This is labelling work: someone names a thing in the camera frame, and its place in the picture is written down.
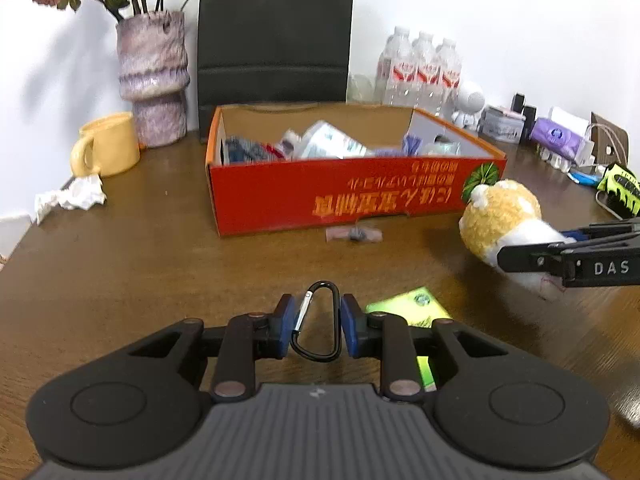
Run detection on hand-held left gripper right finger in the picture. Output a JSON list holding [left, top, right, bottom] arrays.
[[340, 294, 503, 403]]

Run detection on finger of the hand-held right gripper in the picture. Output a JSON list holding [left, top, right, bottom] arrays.
[[496, 241, 577, 281], [559, 219, 640, 250]]

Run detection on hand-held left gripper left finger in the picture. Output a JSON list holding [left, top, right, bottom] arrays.
[[129, 294, 295, 403]]

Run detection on black carabiner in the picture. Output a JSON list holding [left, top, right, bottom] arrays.
[[291, 280, 342, 363]]

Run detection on yellow white plush toy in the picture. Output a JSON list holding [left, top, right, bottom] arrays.
[[459, 179, 576, 302]]

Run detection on red cardboard box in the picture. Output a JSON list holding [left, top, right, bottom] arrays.
[[205, 102, 508, 237]]

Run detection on blue snack packet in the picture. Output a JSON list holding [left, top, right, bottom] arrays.
[[222, 137, 275, 166]]

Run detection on white wipes box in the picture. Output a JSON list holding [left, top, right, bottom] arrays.
[[282, 120, 376, 161]]

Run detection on neon green black object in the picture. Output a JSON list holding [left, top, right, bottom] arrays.
[[596, 162, 640, 219]]

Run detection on small blue packet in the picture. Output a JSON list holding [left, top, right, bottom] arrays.
[[567, 170, 604, 187]]

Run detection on green tissue pack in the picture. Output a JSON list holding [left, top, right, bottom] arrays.
[[365, 286, 453, 393]]

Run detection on white plug adapters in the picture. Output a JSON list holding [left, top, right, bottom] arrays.
[[537, 142, 577, 172]]

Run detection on brown paper tag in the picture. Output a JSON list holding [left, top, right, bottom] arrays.
[[584, 112, 630, 168]]

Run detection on purple tissue pack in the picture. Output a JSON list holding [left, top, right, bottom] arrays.
[[529, 106, 595, 163]]

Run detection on clear plastic item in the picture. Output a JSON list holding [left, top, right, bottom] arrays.
[[422, 140, 463, 157]]

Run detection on small black bottles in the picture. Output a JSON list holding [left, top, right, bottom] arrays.
[[512, 92, 538, 143]]

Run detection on white robot toy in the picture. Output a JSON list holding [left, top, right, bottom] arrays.
[[451, 81, 486, 131]]

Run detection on clear water bottle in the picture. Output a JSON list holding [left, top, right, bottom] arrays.
[[412, 31, 442, 111], [376, 26, 416, 107], [435, 37, 462, 117]]

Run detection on crumpled white tissue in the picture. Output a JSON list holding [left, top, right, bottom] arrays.
[[34, 174, 107, 226]]

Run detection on yellow mug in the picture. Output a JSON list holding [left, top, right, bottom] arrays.
[[70, 112, 142, 178]]

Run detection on purple ceramic vase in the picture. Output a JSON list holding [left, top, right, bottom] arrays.
[[116, 10, 192, 148]]

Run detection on white box on floor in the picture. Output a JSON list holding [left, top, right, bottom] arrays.
[[0, 212, 33, 263]]

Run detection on black paper bag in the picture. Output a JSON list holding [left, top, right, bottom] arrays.
[[197, 0, 357, 143]]

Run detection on grey cable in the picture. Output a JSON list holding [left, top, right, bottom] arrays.
[[595, 189, 627, 219]]

